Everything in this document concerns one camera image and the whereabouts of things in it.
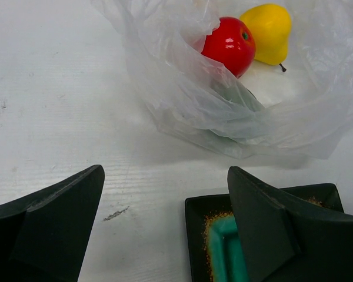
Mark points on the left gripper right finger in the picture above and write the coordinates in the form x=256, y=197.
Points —
x=293, y=234

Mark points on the translucent plastic bag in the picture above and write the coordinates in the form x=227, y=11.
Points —
x=304, y=110

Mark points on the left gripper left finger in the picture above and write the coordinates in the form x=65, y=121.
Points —
x=44, y=235

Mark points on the yellow fake lemon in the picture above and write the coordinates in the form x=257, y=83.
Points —
x=270, y=25

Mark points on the red fake apple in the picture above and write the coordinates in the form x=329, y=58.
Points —
x=231, y=44

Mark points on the teal square ceramic plate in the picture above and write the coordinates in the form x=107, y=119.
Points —
x=215, y=250

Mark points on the green fake fruit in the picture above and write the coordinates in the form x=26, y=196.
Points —
x=243, y=123

